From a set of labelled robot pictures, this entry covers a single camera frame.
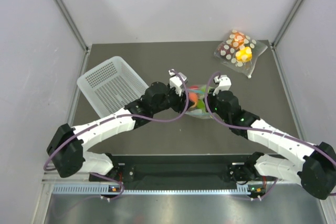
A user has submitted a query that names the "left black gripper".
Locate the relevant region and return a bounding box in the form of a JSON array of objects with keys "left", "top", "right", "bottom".
[{"left": 152, "top": 84, "right": 194, "bottom": 114}]

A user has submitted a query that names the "green fake pear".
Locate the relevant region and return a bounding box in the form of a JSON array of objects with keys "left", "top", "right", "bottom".
[{"left": 196, "top": 99, "right": 206, "bottom": 113}]

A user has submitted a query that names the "clear blue zip top bag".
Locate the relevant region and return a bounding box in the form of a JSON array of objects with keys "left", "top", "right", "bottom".
[{"left": 186, "top": 84, "right": 212, "bottom": 120}]

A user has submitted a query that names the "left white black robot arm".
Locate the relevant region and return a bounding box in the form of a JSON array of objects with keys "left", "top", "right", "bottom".
[{"left": 47, "top": 80, "right": 189, "bottom": 180}]

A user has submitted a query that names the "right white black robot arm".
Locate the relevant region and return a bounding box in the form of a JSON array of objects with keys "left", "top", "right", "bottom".
[{"left": 204, "top": 90, "right": 335, "bottom": 200}]

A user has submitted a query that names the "dark red fake fruit dotted bag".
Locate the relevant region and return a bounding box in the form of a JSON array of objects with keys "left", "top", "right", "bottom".
[{"left": 216, "top": 42, "right": 230, "bottom": 58}]

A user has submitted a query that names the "yellow fake fruit in dotted bag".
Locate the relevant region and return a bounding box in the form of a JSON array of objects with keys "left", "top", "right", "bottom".
[{"left": 235, "top": 47, "right": 253, "bottom": 62}]

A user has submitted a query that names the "clear polka dot bag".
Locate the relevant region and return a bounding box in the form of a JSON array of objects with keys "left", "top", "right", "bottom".
[{"left": 214, "top": 29, "right": 268, "bottom": 79}]

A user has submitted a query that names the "orange fake fruit in dotted bag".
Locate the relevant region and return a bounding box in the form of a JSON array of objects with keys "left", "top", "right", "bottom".
[{"left": 227, "top": 30, "right": 246, "bottom": 49}]

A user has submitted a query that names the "white perforated plastic basket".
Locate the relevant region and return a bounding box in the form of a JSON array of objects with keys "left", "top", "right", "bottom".
[{"left": 77, "top": 56, "right": 149, "bottom": 118}]

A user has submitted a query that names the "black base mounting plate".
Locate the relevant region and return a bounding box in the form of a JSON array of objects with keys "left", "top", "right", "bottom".
[{"left": 104, "top": 154, "right": 265, "bottom": 190}]

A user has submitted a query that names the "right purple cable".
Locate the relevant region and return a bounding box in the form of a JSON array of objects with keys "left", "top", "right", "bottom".
[{"left": 204, "top": 71, "right": 336, "bottom": 196}]

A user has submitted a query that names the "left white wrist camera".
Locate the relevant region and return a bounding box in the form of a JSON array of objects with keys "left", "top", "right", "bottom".
[{"left": 169, "top": 69, "right": 187, "bottom": 97}]

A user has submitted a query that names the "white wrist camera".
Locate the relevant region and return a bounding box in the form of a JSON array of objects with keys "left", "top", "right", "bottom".
[
  {"left": 169, "top": 69, "right": 187, "bottom": 97},
  {"left": 213, "top": 75, "right": 232, "bottom": 95}
]

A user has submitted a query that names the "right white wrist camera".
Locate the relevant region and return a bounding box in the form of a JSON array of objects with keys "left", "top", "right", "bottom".
[{"left": 213, "top": 75, "right": 232, "bottom": 95}]

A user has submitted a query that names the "grey slotted cable duct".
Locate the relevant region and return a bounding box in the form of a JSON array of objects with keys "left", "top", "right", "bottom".
[{"left": 52, "top": 183, "right": 266, "bottom": 196}]

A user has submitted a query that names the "left aluminium frame post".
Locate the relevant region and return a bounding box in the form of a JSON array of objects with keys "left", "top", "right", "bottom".
[{"left": 54, "top": 0, "right": 89, "bottom": 52}]

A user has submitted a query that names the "aluminium frame post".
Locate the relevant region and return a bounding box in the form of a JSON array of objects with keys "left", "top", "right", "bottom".
[
  {"left": 54, "top": 0, "right": 89, "bottom": 52},
  {"left": 270, "top": 0, "right": 305, "bottom": 50}
]

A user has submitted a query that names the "right aluminium frame post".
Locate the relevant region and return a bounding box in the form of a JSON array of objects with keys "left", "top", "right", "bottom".
[{"left": 270, "top": 0, "right": 305, "bottom": 50}]

